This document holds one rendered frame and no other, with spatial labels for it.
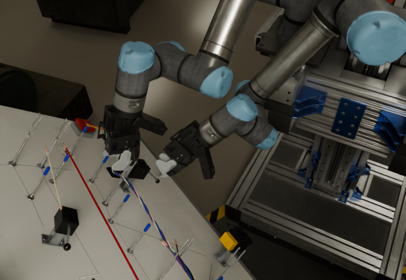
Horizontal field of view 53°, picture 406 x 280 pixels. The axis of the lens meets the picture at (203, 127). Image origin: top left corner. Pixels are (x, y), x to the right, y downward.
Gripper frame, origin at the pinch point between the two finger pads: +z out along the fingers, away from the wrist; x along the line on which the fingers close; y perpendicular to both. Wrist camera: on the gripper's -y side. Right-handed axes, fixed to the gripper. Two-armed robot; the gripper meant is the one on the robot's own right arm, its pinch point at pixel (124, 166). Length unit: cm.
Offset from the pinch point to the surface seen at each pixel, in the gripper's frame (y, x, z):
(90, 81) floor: -74, -180, 90
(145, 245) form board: 3.8, 21.4, 6.0
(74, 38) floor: -84, -242, 85
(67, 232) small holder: 24.2, 22.4, -9.9
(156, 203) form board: -9.3, 5.6, 12.1
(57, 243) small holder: 25.1, 20.3, -4.5
